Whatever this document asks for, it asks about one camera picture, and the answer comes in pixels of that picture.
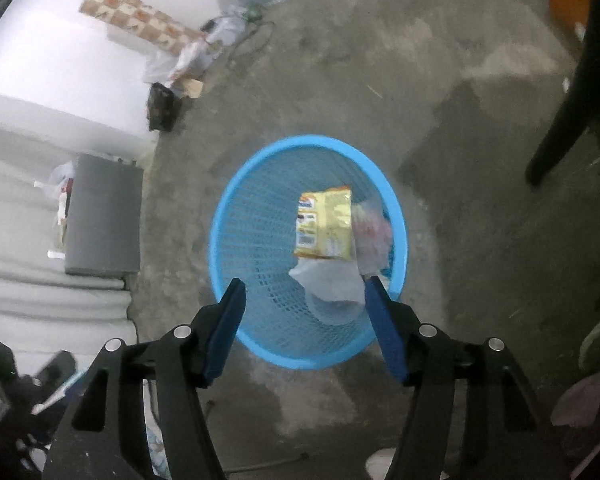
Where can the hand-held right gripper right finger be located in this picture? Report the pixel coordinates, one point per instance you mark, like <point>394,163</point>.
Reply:
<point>387,330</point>

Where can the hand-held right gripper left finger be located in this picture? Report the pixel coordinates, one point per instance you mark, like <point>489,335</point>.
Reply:
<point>225,330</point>

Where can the blue plastic mesh basket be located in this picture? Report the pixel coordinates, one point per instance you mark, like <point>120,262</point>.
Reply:
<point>260,240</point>

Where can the yellow snack packet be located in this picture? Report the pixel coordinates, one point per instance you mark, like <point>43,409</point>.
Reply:
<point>325,225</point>

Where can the white crumpled paper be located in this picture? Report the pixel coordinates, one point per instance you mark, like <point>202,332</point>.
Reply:
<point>330,280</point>

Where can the clear pink printed wrapper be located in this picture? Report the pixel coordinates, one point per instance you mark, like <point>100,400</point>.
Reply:
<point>375,232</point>

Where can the grey curtain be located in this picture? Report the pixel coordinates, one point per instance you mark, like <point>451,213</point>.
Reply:
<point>40,300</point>

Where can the grey cabinet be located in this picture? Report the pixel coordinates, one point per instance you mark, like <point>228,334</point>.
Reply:
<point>105,215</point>

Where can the pale pink cloth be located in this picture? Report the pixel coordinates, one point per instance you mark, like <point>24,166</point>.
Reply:
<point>585,400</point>

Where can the clear plastic bag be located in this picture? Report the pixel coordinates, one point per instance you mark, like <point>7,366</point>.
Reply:
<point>55,177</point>

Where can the black bag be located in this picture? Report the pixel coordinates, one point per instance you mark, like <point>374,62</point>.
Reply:
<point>161,107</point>

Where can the brown cardboard piece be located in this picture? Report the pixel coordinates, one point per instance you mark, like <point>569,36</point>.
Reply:
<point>189,87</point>

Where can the pile of white plastic bags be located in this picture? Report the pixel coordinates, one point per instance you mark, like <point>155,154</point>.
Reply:
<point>195,55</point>

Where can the black furniture leg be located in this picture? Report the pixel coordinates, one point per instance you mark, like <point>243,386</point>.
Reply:
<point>575,85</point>

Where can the patterned rolled mat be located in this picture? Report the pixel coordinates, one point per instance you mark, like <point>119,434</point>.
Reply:
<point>140,15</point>

